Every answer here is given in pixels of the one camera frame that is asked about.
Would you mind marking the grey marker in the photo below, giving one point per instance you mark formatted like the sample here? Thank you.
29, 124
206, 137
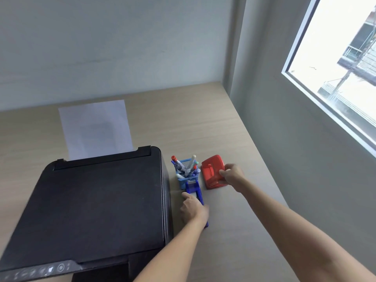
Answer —
179, 168

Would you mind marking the white pen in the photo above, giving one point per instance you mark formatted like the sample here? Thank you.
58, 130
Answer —
191, 163

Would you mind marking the person's left hand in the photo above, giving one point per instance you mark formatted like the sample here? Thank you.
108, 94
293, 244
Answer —
192, 209

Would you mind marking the blue stapler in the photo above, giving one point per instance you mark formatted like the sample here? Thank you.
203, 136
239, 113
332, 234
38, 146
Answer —
196, 194

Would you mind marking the blue mesh pen holder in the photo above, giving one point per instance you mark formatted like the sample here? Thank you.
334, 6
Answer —
185, 178

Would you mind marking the person's right hand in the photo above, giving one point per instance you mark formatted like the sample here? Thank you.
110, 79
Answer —
235, 176

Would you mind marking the red hole punch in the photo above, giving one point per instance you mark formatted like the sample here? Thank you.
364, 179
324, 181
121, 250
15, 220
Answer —
213, 172

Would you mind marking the person's right thumb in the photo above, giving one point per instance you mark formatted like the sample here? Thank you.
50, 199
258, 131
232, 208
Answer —
223, 172

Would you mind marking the person's left thumb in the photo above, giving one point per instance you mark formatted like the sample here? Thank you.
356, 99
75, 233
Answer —
188, 195

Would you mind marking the black printer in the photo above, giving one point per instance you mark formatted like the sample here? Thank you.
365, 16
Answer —
88, 214

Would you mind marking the person's right forearm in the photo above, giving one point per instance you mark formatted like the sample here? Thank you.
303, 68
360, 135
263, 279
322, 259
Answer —
296, 232

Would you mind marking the person's left forearm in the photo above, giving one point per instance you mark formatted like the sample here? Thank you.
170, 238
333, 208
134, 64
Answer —
164, 252

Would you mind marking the red-capped marker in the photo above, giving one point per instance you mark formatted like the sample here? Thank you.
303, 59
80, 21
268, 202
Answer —
177, 163

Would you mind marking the window with white frame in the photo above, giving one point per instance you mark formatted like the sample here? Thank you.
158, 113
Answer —
332, 64

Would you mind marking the white paper sheet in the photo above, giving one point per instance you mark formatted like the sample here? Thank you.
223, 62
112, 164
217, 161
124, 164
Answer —
95, 130

